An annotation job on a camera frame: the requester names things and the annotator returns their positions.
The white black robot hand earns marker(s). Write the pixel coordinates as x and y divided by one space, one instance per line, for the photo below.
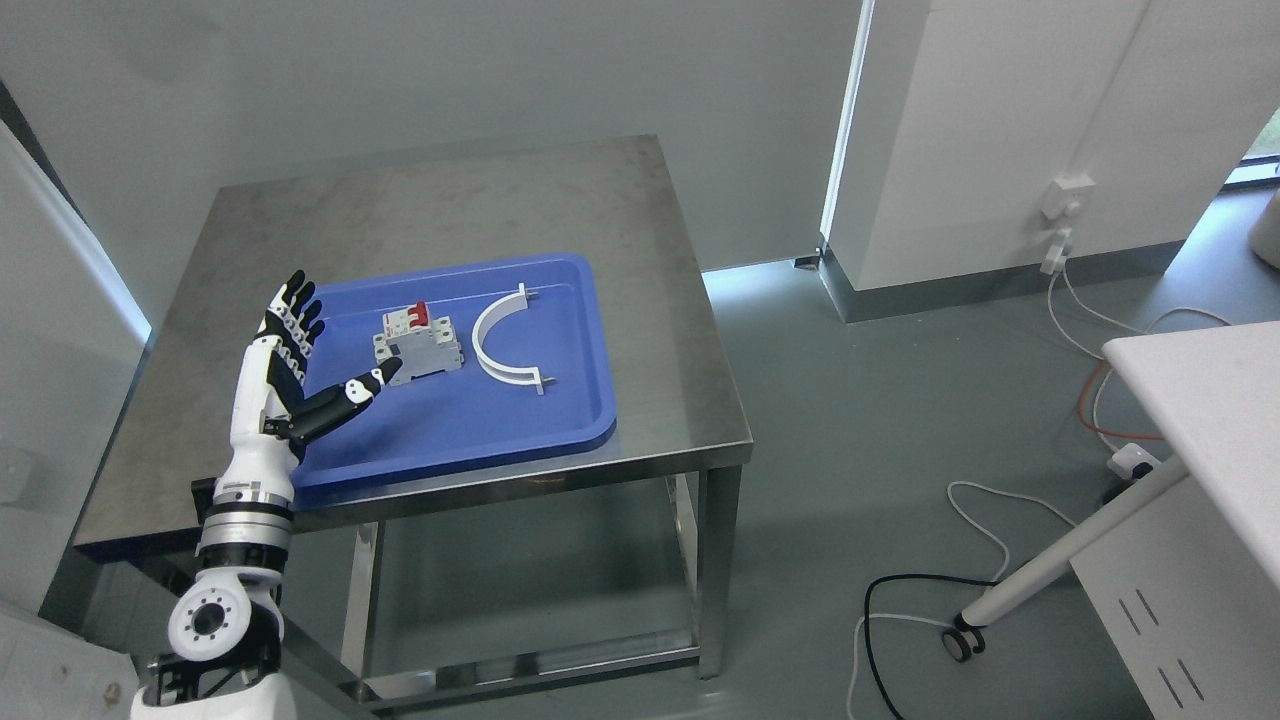
273 420

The grey circuit breaker red switch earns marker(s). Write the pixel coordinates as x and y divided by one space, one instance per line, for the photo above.
426 344

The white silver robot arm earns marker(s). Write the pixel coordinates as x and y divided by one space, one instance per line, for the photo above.
226 631

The blue plastic tray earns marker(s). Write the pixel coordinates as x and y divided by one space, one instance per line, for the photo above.
460 421

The stainless steel table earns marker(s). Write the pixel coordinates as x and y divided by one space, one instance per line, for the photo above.
679 418

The white power strip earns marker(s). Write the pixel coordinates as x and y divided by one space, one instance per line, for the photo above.
1131 462

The white perforated cabinet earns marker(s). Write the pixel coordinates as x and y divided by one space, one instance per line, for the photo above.
1190 611

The white rolling table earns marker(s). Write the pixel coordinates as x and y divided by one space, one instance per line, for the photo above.
1213 396

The white curved plastic bracket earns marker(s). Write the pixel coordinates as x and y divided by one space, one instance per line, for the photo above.
492 342

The white wall plug adapter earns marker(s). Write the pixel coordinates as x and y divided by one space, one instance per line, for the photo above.
1057 252

